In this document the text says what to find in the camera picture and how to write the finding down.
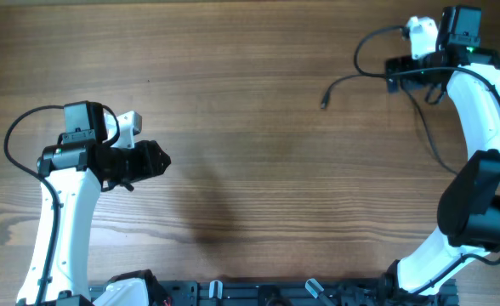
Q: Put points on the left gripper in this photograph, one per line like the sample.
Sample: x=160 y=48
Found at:
x=150 y=165

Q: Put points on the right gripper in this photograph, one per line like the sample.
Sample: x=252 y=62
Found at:
x=394 y=74

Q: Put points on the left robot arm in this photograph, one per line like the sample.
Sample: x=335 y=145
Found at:
x=96 y=153

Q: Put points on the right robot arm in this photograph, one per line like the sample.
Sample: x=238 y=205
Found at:
x=448 y=54

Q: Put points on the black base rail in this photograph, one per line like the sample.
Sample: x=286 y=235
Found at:
x=185 y=292

